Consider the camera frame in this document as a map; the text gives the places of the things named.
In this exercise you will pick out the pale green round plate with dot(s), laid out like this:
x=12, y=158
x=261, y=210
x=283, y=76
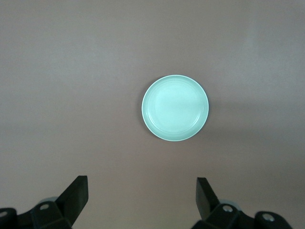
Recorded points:
x=175, y=107

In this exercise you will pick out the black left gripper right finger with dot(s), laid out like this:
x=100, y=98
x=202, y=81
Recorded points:
x=205, y=198

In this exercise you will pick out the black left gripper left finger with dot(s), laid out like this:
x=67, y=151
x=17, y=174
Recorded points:
x=76, y=195

